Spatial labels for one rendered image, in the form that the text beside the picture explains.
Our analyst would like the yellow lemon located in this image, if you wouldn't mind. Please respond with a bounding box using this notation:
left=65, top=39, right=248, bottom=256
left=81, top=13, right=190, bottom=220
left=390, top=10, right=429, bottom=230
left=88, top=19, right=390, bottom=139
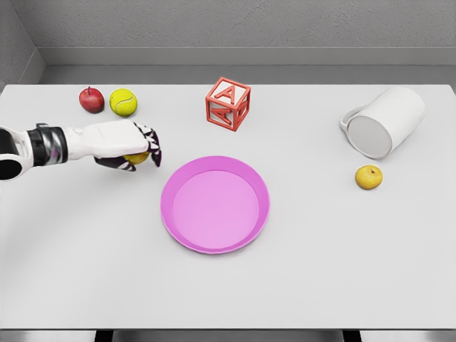
left=123, top=151, right=150, bottom=166

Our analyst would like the yellow pear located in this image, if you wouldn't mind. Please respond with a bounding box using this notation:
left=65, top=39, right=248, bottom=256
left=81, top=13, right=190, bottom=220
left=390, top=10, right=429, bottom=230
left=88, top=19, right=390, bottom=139
left=354, top=164, right=384, bottom=191

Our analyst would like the pink round plate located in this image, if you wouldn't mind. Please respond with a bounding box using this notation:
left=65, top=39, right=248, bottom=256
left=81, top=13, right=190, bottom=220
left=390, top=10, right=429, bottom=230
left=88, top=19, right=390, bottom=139
left=160, top=155, right=271, bottom=255

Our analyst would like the red apple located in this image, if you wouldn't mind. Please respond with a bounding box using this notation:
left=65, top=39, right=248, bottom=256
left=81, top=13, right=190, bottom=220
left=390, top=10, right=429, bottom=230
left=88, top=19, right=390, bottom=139
left=78, top=86, right=105, bottom=115

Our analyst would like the red letter block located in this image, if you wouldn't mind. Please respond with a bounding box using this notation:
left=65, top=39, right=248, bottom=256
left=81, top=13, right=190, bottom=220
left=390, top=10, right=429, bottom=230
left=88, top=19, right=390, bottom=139
left=204, top=76, right=252, bottom=133

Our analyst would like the yellow-green tennis ball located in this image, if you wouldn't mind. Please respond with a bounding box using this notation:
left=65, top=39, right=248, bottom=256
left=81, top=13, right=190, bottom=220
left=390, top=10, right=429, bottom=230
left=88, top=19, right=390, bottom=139
left=108, top=88, right=138, bottom=118

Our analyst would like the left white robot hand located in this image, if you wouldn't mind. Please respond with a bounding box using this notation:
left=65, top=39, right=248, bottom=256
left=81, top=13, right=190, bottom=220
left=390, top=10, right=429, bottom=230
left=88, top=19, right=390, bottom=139
left=89, top=119, right=162, bottom=172

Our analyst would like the white mug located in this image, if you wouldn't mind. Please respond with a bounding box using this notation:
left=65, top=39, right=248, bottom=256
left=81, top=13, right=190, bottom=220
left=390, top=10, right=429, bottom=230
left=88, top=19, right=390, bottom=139
left=339, top=86, right=427, bottom=160

